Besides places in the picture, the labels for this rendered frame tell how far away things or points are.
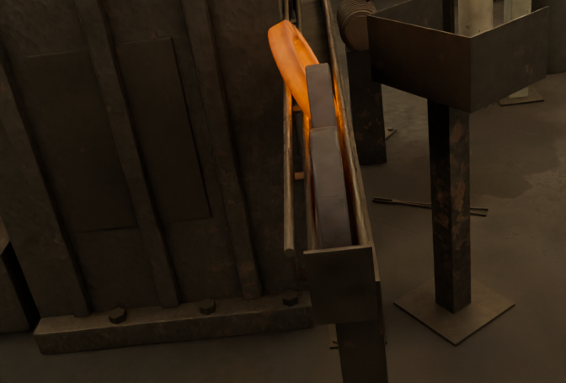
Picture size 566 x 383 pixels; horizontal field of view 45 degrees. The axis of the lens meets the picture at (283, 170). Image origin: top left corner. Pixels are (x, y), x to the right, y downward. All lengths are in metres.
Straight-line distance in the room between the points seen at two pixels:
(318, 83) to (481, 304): 0.93
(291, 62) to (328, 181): 0.37
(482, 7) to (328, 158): 1.84
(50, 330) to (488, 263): 1.10
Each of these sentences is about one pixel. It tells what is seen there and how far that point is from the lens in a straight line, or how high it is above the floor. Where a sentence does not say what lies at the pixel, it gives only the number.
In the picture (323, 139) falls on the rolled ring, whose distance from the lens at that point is 0.76.
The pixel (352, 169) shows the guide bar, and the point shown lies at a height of 0.65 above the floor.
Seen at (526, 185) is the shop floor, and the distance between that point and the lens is 2.17.
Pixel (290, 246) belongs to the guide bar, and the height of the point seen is 0.68.
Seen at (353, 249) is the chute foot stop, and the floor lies 0.67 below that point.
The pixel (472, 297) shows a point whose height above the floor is 0.01.
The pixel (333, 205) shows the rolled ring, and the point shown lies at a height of 0.72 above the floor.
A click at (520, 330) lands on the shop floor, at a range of 1.64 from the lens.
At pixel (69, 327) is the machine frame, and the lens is 1.75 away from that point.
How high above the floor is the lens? 1.09
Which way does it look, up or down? 28 degrees down
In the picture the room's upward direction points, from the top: 9 degrees counter-clockwise
